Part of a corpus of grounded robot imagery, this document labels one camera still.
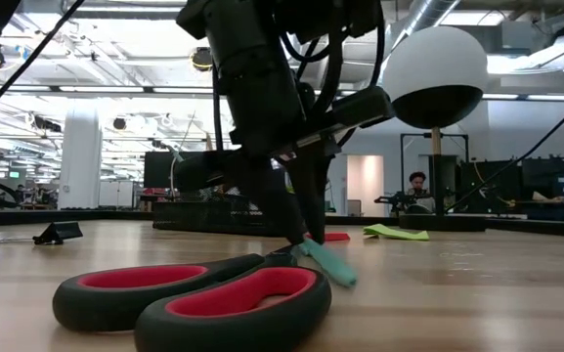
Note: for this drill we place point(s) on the black binder clip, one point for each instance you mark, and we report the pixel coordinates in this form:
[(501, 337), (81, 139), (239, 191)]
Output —
[(59, 231)]

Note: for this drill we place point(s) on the person behind background robot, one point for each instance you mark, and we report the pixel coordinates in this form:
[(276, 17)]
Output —
[(417, 188)]

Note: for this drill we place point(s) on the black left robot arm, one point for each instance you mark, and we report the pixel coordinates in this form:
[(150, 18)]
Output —
[(242, 29)]

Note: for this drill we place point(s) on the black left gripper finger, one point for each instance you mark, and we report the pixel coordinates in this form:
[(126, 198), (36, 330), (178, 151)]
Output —
[(316, 195), (276, 195)]

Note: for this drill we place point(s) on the green cloth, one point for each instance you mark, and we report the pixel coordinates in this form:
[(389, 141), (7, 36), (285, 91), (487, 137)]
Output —
[(396, 233)]

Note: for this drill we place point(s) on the black background rig frame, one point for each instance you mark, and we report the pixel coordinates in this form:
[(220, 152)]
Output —
[(408, 134)]

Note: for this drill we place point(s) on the black mesh desk organizer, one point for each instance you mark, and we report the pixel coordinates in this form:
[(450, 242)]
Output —
[(198, 217)]

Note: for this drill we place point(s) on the orange-red eraser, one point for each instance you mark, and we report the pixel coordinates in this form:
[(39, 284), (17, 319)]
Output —
[(337, 236)]

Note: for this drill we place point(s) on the teal pen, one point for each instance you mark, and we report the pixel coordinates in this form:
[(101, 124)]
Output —
[(175, 152), (333, 266)]

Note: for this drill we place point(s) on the black aluminium table frame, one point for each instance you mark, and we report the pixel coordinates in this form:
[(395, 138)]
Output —
[(91, 215)]

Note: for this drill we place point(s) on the white globe table lamp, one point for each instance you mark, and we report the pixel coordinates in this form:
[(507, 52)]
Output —
[(433, 73)]

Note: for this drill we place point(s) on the black and red scissors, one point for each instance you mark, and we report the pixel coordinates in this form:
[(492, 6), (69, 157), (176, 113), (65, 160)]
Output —
[(232, 332)]

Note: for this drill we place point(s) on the black background monitor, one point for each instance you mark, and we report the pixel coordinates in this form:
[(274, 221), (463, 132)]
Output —
[(159, 168)]

